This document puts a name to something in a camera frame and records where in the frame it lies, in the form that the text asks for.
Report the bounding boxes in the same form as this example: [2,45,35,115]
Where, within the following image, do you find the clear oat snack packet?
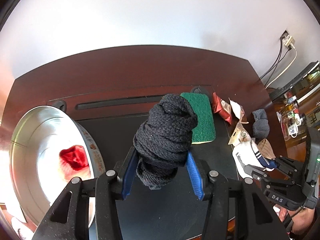
[228,121,251,147]

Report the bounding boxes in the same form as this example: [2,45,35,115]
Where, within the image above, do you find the round cookie tin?
[9,106,106,225]

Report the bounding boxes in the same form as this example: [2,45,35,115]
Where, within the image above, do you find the white cable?
[265,47,298,90]

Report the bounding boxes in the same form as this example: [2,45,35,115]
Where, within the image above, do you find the person hand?
[278,207,316,236]

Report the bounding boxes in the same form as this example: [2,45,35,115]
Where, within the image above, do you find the white striped sock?
[232,140,277,179]

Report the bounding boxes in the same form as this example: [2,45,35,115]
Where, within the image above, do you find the green yellow sponge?
[180,92,216,144]

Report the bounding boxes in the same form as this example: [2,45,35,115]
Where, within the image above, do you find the pink floral snack packet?
[229,99,248,124]

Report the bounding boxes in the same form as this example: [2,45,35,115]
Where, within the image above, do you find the red sock roll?
[59,145,89,171]

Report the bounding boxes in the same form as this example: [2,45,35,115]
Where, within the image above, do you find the black round cable grommet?
[190,86,211,97]

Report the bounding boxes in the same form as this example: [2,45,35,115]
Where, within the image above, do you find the black cable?
[259,37,292,87]

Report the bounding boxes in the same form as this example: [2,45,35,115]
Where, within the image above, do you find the grey sock roll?
[252,109,270,139]

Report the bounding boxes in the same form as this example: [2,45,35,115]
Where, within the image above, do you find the red snack packet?
[212,92,232,125]

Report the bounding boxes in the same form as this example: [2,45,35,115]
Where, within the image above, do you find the white blue mug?
[287,124,299,138]

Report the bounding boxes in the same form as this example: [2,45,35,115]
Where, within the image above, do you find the black monitor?
[269,61,319,102]

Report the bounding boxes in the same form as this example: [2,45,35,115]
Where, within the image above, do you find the black knitted sock roll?
[133,94,198,190]

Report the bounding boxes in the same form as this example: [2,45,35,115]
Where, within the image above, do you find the wall socket with plugs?
[280,31,295,50]

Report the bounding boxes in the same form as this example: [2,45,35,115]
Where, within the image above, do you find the beige knitted sock roll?
[257,139,276,159]

